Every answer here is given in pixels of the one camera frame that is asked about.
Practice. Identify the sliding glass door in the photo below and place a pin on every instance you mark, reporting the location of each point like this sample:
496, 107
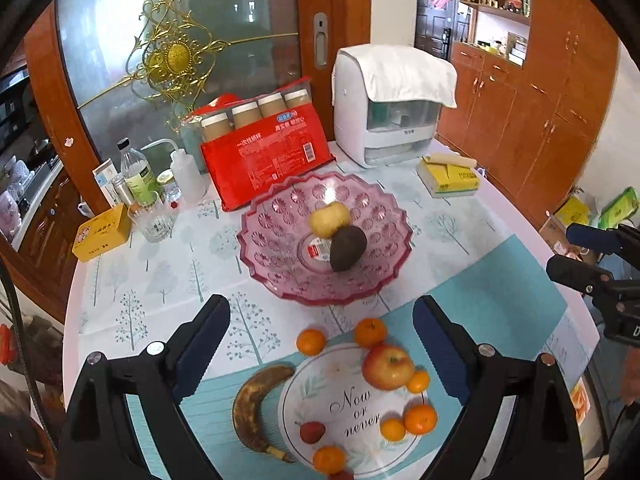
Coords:
100, 35

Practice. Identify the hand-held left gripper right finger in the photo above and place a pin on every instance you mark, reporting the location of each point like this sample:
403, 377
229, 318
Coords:
440, 355

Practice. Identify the tree print tablecloth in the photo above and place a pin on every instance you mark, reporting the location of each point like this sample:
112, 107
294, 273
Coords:
150, 270

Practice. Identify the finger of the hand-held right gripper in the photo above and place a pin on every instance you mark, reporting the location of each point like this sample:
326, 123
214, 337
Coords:
592, 237
580, 271

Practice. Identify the mandarin orange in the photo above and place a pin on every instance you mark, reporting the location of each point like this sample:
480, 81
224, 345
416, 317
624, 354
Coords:
310, 341
370, 332
328, 460
420, 419

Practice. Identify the yellow pear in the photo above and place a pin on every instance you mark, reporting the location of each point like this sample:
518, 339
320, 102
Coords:
329, 219

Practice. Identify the spotted brown banana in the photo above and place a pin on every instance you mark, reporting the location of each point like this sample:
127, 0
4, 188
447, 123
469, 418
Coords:
250, 410

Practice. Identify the white countertop appliance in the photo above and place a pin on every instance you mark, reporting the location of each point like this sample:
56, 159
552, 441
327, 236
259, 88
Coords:
350, 110

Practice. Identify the red plastic bag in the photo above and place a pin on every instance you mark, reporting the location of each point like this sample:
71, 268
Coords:
220, 104

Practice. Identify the pink glass fruit bowl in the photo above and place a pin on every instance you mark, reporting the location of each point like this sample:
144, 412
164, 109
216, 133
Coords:
280, 220

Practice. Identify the wooden wall cabinet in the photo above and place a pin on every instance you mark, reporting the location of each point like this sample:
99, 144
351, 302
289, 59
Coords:
550, 85

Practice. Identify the teal printed placemat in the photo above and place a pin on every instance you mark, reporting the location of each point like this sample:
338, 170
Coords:
500, 280

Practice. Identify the red apple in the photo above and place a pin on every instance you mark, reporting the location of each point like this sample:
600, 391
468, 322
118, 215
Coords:
387, 366

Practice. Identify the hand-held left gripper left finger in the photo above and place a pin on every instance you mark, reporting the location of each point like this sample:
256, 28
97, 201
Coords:
200, 355

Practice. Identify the white tube carton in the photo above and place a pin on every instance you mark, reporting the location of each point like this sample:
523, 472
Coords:
105, 180

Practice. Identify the clear bottle green label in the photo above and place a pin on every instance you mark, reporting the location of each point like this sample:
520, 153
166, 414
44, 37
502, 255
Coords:
137, 175

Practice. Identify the yellow bag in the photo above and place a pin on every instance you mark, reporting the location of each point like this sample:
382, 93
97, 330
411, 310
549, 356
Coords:
572, 210

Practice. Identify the white towel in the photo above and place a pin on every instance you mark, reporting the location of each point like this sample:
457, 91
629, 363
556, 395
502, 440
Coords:
400, 70

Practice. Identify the white squeeze bottle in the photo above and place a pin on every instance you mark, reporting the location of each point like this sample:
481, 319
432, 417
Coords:
187, 180

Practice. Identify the yellow tissue pack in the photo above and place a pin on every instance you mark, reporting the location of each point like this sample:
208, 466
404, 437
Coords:
450, 180

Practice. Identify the dark entry door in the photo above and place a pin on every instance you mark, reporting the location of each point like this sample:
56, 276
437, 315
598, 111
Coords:
430, 25

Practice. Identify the dark avocado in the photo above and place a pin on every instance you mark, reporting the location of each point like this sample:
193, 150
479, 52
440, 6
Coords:
348, 249

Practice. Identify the yellow cardboard box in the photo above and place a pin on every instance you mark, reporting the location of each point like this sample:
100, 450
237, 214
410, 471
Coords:
100, 232

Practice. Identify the green bag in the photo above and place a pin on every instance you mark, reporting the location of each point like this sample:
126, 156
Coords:
620, 207

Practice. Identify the clear drinking glass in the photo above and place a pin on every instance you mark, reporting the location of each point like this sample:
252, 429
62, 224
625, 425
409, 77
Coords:
152, 222

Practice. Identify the small jar yellow lid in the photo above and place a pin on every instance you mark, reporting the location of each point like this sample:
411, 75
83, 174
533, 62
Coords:
167, 185

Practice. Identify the small metal can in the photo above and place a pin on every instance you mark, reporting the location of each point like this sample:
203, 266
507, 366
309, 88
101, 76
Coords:
122, 190

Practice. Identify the small mandarin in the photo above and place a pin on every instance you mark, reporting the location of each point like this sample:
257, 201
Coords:
418, 381
392, 429

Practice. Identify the red pack of paper cups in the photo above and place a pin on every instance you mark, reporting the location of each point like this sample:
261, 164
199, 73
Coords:
260, 160

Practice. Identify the wooden kitchen cabinet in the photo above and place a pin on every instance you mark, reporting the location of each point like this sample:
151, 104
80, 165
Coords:
45, 220

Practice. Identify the gold door ornament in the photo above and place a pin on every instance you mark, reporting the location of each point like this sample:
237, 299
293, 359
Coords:
175, 55

